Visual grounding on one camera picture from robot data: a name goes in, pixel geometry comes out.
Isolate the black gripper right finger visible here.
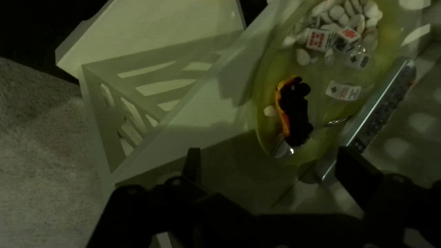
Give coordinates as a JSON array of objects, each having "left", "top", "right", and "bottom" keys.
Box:
[{"left": 335, "top": 147, "right": 441, "bottom": 248}]

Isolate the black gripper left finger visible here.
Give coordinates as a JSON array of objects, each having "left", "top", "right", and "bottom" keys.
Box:
[{"left": 85, "top": 147, "right": 259, "bottom": 248}]

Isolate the white lattice shelf unit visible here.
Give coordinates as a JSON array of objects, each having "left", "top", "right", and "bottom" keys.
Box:
[{"left": 54, "top": 0, "right": 441, "bottom": 248}]

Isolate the white tile spade print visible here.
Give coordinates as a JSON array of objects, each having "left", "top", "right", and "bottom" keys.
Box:
[{"left": 324, "top": 80, "right": 365, "bottom": 104}]

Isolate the black orange toy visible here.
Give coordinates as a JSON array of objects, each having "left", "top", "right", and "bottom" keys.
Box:
[{"left": 273, "top": 75, "right": 317, "bottom": 149}]

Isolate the white die red grid print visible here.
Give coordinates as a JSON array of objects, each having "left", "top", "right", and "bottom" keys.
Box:
[{"left": 304, "top": 28, "right": 331, "bottom": 53}]

